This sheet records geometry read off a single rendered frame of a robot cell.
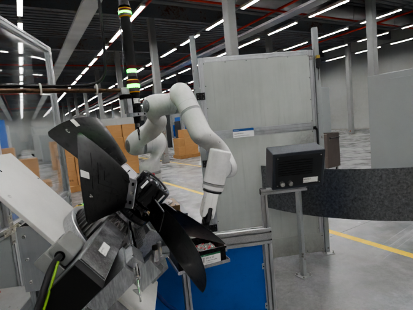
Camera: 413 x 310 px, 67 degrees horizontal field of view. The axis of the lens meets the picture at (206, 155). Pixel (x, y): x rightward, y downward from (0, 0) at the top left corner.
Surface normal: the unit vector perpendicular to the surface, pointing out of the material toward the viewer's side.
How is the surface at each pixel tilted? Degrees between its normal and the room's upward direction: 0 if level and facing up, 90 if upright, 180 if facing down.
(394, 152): 90
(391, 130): 90
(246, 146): 90
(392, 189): 90
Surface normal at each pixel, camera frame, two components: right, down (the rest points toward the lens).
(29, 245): 0.11, 0.09
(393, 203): -0.34, 0.13
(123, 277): 0.29, 0.28
